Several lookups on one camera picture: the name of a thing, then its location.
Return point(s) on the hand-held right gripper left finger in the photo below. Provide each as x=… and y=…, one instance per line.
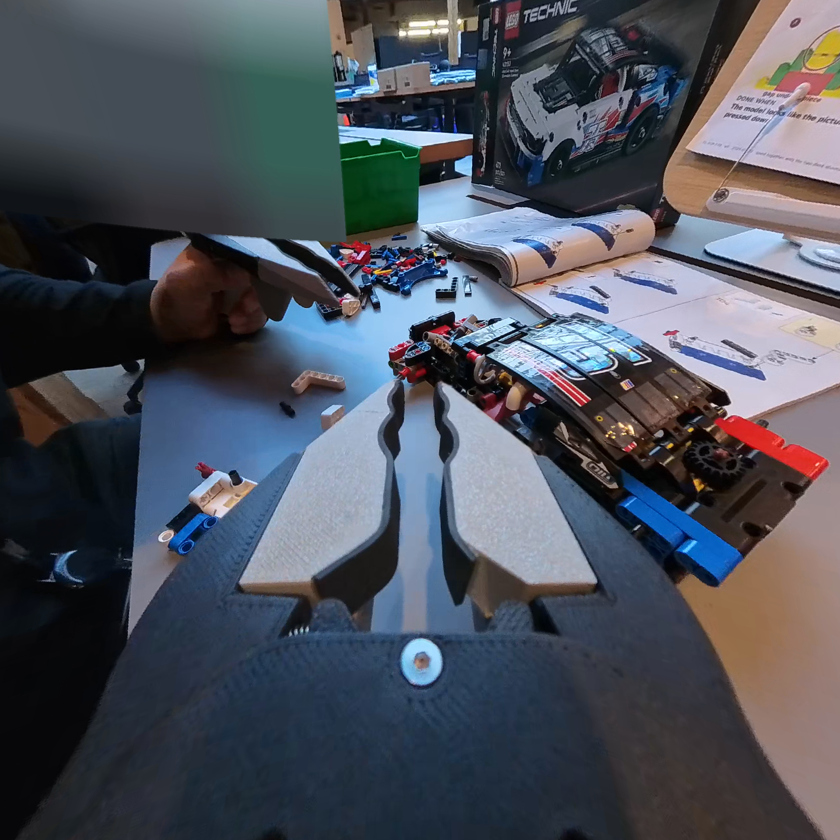
x=328, y=512

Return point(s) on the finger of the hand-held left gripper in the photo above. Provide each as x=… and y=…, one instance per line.
x=298, y=279
x=321, y=259

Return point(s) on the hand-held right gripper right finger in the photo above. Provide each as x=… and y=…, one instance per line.
x=518, y=518

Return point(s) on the small white curved brick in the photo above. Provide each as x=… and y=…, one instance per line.
x=351, y=306

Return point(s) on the white and blue brick subassembly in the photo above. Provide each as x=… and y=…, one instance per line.
x=210, y=495

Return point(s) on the person's left forearm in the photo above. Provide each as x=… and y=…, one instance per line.
x=65, y=321

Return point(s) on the grey desk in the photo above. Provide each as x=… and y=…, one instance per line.
x=262, y=367

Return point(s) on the person's left hand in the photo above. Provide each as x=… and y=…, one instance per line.
x=197, y=295

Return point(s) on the pile of loose toy bricks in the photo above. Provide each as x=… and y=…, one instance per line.
x=400, y=266

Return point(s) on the green plastic bin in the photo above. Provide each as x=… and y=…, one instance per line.
x=380, y=190

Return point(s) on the small white block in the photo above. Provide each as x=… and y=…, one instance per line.
x=331, y=415

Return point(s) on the white angled beam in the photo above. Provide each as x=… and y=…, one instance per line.
x=318, y=380

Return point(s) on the black angled beam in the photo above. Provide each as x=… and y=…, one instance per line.
x=447, y=287

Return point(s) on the toy brick car model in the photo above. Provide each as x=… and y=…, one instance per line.
x=590, y=380

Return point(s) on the pale background table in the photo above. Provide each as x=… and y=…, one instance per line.
x=426, y=141

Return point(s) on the background workbench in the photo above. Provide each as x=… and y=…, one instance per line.
x=407, y=95

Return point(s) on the white cardboard box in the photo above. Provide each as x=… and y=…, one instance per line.
x=413, y=77
x=387, y=79

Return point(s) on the ceiling light strip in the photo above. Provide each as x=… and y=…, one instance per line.
x=426, y=27

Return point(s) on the white instruction booklet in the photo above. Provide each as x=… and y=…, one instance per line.
x=689, y=308

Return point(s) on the person's legs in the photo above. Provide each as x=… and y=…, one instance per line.
x=52, y=590

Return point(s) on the black toy car box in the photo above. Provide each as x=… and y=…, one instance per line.
x=590, y=98

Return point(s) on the wooden board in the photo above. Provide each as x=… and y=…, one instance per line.
x=695, y=177

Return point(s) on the white book stand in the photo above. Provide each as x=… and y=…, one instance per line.
x=774, y=210

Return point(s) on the printed instruction sheet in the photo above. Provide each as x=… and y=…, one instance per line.
x=820, y=151

